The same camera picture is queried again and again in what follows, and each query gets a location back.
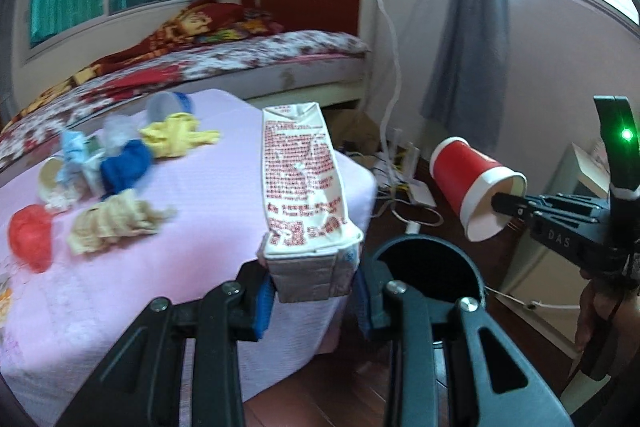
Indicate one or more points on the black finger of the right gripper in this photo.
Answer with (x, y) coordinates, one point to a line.
(525, 206)

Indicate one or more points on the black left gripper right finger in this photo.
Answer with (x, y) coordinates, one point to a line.
(489, 380)

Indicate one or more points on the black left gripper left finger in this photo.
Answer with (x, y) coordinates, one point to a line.
(138, 382)

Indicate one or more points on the red paper cup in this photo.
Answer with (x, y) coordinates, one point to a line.
(468, 179)

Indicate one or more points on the beige cloth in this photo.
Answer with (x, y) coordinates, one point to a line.
(119, 217)

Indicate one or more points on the red plastic bag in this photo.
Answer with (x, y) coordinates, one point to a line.
(30, 237)

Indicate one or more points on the blue cloth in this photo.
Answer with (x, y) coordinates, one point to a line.
(120, 173)

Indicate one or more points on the white red-printed carton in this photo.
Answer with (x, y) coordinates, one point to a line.
(312, 248)

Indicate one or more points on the light blue plastic bag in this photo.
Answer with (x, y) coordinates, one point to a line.
(76, 159)

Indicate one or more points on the black round trash bin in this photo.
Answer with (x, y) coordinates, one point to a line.
(438, 270)

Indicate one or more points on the person's right hand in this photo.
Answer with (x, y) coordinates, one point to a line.
(595, 302)

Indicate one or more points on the white crumpled tissue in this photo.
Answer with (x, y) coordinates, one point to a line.
(63, 198)

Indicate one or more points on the blue paper cup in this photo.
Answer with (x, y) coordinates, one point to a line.
(48, 176)

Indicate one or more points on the cardboard box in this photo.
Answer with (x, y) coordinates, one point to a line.
(352, 130)

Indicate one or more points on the green white milk carton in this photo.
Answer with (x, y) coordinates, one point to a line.
(95, 166)

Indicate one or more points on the yellow crumpled cloth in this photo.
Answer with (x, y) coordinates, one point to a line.
(176, 135)

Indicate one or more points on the clear crumpled plastic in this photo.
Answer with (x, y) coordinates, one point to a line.
(118, 131)

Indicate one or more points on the bed with floral sheet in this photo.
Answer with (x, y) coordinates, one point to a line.
(249, 68)

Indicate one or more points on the red yellow blanket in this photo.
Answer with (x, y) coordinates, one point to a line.
(201, 23)

